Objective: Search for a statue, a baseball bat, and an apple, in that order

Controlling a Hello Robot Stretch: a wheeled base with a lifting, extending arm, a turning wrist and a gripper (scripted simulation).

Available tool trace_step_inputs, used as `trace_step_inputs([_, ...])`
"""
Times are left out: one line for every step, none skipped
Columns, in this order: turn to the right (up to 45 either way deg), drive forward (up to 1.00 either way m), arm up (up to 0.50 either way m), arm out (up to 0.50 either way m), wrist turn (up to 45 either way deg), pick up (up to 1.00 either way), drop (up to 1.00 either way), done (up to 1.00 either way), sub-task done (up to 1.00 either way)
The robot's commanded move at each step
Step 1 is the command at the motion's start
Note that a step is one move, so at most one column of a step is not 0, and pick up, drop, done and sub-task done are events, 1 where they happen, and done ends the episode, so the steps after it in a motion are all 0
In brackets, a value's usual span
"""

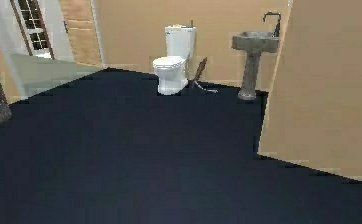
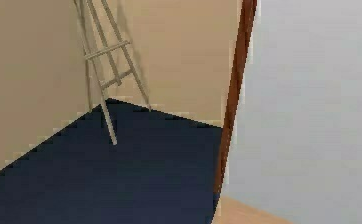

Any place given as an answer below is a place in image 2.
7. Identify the brown wooden room door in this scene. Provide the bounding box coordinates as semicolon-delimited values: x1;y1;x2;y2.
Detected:
212;0;259;196

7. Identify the beige wooden easel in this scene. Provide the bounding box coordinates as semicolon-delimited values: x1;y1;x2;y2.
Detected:
73;0;153;146

